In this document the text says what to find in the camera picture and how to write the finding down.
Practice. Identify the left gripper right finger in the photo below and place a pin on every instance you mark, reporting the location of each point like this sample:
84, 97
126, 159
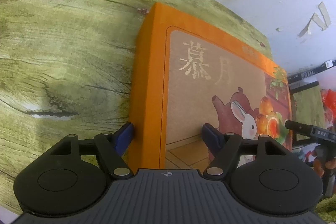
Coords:
262, 174

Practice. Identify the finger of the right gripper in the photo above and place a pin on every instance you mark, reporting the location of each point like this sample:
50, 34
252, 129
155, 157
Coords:
299, 128

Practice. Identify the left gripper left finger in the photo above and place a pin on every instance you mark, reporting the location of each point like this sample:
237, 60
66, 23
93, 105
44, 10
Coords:
73, 174

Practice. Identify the orange mooncake box lid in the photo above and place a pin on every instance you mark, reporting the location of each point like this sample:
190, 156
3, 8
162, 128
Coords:
188, 73

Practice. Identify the person's right hand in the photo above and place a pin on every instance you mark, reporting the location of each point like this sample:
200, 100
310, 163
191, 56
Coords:
318, 167

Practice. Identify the wood pattern side table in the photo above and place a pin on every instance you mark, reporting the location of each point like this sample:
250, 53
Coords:
307, 105

